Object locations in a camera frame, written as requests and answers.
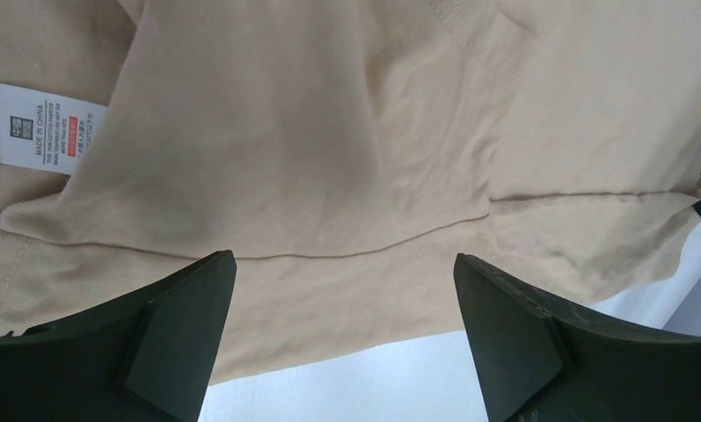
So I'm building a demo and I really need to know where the white garment care label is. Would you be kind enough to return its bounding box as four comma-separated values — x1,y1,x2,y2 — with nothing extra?
0,84,107,175

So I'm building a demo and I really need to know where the beige t shirt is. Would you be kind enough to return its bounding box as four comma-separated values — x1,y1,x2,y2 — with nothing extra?
0,1,701,382

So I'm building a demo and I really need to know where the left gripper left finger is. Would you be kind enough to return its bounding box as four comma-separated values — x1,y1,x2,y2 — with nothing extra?
0,251,237,421

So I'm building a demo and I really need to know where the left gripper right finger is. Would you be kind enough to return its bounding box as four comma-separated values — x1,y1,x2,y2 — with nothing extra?
453,254,701,421

